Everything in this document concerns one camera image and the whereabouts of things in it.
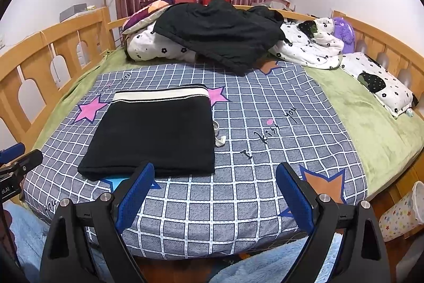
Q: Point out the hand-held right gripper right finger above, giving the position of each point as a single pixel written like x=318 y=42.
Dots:
x=294 y=193

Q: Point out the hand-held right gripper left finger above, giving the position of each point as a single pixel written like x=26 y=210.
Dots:
x=135 y=193

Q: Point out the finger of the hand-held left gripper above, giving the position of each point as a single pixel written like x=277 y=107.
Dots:
x=11 y=152
x=29 y=161

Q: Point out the black pants with white waistband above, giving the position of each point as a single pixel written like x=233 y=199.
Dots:
x=149 y=137

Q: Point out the grey checked bedsheet with stars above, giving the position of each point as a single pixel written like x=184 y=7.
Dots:
x=248 y=187

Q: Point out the light blue fluffy rug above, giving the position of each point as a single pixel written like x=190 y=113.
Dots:
x=29 y=236

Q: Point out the green blanket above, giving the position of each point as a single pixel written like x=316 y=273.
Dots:
x=364 y=124

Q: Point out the star-print waste bin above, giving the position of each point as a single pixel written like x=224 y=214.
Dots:
x=402 y=213

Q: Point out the white flower-print pillow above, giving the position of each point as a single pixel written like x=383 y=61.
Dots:
x=394 y=94

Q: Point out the white flower-print quilt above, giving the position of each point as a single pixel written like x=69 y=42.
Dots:
x=149 y=44

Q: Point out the grey box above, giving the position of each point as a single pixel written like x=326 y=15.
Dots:
x=73 y=12

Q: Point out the purple plush toy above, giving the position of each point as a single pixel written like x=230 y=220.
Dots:
x=344 y=34

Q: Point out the black jacket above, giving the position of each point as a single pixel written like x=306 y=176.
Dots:
x=215 y=31

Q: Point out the purple orange pillow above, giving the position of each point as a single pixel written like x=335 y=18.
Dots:
x=145 y=12

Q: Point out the wooden bed frame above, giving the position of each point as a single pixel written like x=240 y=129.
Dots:
x=33 y=44

